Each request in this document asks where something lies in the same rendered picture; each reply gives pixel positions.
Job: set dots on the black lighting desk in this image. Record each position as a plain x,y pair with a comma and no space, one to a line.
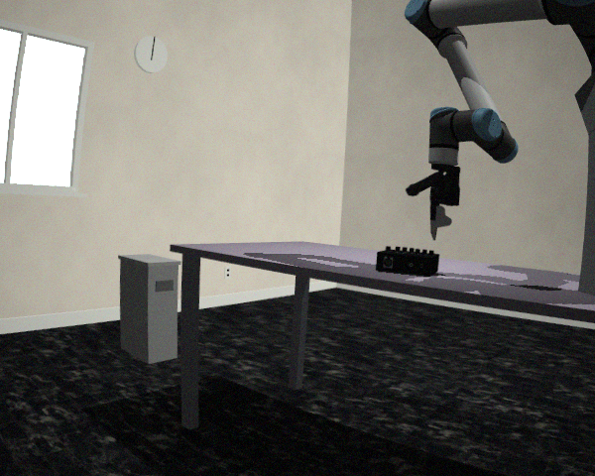
402,262

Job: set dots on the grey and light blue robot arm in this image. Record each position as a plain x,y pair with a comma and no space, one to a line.
447,128

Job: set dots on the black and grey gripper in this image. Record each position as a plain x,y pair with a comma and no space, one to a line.
443,194

